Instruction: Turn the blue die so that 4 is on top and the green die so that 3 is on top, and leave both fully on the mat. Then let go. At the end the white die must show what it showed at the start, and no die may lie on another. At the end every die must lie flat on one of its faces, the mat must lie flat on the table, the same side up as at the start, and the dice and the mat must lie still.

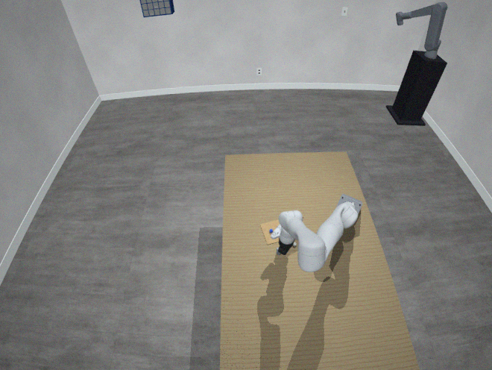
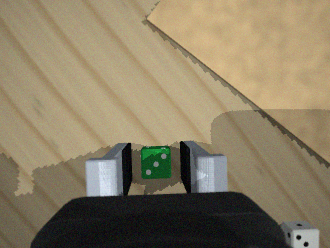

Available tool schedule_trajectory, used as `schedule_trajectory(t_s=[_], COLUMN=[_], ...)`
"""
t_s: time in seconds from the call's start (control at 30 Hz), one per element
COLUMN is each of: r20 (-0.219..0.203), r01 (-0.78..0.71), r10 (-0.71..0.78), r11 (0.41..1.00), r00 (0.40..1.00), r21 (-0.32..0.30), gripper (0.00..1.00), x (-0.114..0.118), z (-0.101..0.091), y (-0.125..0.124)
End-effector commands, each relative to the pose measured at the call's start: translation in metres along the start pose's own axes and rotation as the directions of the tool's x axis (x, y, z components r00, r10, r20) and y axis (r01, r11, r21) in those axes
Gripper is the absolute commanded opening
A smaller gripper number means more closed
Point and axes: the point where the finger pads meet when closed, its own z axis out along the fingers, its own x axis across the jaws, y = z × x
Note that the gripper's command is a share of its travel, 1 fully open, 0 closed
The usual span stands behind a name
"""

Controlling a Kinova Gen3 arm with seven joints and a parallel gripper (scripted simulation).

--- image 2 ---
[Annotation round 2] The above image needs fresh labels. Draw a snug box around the green die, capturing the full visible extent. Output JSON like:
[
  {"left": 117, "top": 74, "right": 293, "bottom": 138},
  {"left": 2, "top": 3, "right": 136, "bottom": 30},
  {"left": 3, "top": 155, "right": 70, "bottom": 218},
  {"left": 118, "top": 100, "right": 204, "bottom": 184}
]
[{"left": 141, "top": 146, "right": 171, "bottom": 179}]

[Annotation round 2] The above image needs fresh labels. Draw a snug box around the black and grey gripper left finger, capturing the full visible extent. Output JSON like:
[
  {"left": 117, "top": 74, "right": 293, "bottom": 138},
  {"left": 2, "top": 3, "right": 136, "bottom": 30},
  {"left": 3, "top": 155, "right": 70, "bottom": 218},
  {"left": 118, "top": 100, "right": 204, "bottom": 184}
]
[{"left": 85, "top": 143, "right": 132, "bottom": 197}]

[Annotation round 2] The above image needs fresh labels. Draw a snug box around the tan mat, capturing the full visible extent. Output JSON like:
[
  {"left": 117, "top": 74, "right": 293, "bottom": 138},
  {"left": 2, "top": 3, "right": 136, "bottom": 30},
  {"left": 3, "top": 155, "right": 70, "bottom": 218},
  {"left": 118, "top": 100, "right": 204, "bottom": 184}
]
[{"left": 147, "top": 0, "right": 330, "bottom": 165}]

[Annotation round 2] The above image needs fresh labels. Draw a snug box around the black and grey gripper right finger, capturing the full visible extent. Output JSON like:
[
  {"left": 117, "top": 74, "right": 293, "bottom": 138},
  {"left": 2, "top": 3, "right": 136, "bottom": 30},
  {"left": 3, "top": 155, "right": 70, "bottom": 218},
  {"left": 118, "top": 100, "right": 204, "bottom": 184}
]
[{"left": 180, "top": 141, "right": 227, "bottom": 193}]

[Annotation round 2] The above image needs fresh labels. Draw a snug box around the white die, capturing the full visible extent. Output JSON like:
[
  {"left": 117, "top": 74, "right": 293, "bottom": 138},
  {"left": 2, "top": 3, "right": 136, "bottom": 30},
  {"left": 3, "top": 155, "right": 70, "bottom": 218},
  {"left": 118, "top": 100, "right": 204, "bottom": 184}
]
[{"left": 281, "top": 221, "right": 319, "bottom": 248}]

